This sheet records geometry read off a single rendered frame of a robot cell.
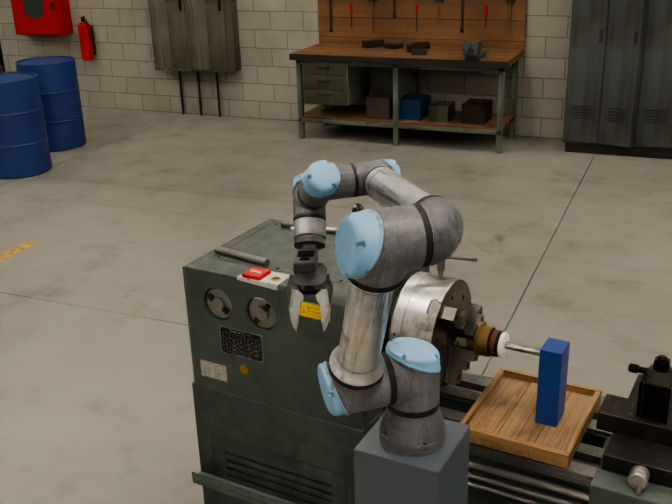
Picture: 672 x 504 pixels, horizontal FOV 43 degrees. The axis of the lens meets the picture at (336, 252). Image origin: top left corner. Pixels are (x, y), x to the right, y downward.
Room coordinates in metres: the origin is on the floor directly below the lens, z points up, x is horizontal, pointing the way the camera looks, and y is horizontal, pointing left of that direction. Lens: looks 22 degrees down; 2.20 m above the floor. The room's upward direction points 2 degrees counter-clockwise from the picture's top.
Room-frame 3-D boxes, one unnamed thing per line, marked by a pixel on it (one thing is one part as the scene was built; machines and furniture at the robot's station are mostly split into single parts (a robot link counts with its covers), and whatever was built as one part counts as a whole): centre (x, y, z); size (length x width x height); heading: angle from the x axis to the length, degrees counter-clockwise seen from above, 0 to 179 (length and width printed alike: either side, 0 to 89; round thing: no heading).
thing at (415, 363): (1.63, -0.15, 1.27); 0.13 x 0.12 x 0.14; 108
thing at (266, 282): (2.21, 0.20, 1.23); 0.13 x 0.08 x 0.06; 60
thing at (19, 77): (7.89, 2.96, 0.44); 0.59 x 0.59 x 0.88
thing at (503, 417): (2.05, -0.53, 0.88); 0.36 x 0.30 x 0.04; 150
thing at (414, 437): (1.63, -0.16, 1.15); 0.15 x 0.15 x 0.10
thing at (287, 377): (2.37, 0.08, 1.06); 0.59 x 0.48 x 0.39; 60
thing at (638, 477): (1.66, -0.68, 0.95); 0.07 x 0.04 x 0.04; 150
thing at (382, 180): (1.65, -0.15, 1.65); 0.49 x 0.11 x 0.12; 18
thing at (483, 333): (2.12, -0.41, 1.08); 0.09 x 0.09 x 0.09; 60
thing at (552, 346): (2.02, -0.57, 1.00); 0.08 x 0.06 x 0.23; 150
